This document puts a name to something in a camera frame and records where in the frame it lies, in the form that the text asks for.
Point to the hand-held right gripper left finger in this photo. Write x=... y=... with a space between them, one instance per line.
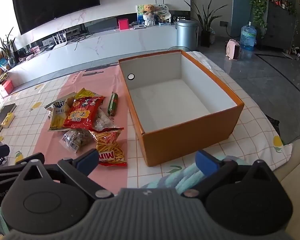
x=88 y=160

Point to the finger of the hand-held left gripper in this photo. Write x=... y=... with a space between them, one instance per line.
x=5 y=172

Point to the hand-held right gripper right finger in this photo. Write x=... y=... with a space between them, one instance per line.
x=207 y=161

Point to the red fries snack packet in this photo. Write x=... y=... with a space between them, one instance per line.
x=110 y=147

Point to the clear packet of mixed snacks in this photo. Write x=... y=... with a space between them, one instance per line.
x=76 y=138

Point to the clear packet of white candies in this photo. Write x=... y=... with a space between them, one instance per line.
x=103 y=121

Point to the red cartoon snack packet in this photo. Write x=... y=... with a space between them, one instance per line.
x=82 y=112

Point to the tan cartoon snack packet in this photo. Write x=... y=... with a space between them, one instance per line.
x=57 y=115

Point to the green sausage stick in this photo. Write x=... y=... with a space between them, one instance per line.
x=112 y=103

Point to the yellow snack packet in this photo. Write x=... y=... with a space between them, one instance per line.
x=83 y=93

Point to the orange cardboard box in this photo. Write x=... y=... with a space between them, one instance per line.
x=180 y=97

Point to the teal striped towel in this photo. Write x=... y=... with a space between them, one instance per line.
x=187 y=177

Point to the small yellow card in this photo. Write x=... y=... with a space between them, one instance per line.
x=8 y=120

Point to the black tray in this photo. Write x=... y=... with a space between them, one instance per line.
x=1 y=111

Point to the black cloth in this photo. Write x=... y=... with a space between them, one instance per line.
x=273 y=127

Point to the red storage box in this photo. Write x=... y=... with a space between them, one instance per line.
x=7 y=86

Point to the beige sofa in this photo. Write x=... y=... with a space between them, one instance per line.
x=297 y=167

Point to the pink fan heater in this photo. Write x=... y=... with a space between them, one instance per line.
x=233 y=50

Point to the round glass table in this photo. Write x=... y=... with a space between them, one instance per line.
x=178 y=48

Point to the white television console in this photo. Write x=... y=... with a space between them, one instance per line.
x=102 y=42

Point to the green plant in glass vase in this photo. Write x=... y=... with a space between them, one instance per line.
x=7 y=52

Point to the white router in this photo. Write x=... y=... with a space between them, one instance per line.
x=59 y=41

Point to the silver trash can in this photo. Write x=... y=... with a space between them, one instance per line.
x=186 y=36

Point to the snake plant in black pot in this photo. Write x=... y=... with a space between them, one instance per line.
x=207 y=30

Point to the blue water jug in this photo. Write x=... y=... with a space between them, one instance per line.
x=248 y=36

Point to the red cube box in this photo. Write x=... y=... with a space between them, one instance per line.
x=123 y=24

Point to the dark grey cabinet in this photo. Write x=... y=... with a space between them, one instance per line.
x=280 y=27

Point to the green picture box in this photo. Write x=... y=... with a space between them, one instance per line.
x=140 y=13

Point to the round hand fan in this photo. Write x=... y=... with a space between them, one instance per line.
x=163 y=11

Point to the black television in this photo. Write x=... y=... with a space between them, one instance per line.
x=55 y=2

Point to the teddy bear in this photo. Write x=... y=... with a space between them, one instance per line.
x=148 y=9

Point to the hanging pothos plant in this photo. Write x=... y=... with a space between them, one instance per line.
x=258 y=2

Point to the wall socket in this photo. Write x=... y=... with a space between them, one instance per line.
x=223 y=23

